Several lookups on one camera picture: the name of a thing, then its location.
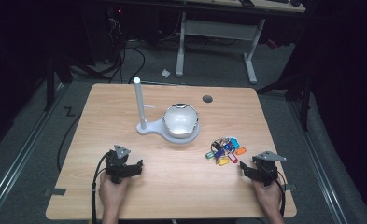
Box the small red object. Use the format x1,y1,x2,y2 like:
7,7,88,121
265,38,279,50

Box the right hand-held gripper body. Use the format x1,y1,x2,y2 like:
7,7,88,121
251,150,288,188

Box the person's left hand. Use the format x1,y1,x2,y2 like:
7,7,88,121
98,171,131,217

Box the dark computer tower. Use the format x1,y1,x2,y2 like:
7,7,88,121
89,4,128,64

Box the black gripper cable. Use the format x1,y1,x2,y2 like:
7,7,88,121
91,151,111,224
275,170,287,217

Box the black tape strip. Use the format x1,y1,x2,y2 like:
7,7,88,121
43,188,67,197

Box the black floor cables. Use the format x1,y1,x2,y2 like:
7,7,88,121
107,18,147,85

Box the thin black floor cable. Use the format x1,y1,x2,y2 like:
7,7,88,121
56,112,83,173

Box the white stand with post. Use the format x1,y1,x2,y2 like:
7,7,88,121
133,77,202,145

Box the black metal stand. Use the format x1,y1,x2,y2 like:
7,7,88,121
42,52,75,112
255,73,313,133

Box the bunch of colourful key tags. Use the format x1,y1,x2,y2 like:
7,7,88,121
205,136,247,167

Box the silver metal bowl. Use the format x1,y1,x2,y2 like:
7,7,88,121
162,103,201,140

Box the person's right hand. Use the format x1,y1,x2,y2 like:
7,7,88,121
251,178,284,217

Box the white-legged desk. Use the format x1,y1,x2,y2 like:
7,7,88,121
159,0,306,85

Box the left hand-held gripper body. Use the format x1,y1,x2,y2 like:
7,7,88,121
104,144,133,185

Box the metal floor rail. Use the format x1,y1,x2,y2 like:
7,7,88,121
288,100,350,224
0,81,70,224

